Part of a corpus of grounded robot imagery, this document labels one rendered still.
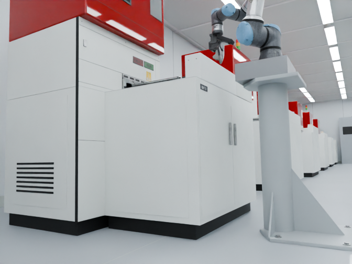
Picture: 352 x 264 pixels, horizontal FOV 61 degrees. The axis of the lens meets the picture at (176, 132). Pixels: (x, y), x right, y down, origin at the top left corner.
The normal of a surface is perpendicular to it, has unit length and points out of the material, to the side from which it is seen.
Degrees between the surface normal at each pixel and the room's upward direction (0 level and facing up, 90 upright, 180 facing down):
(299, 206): 90
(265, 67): 90
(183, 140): 90
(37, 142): 90
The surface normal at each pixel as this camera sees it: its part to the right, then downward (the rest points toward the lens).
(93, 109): 0.86, -0.07
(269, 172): -0.66, -0.05
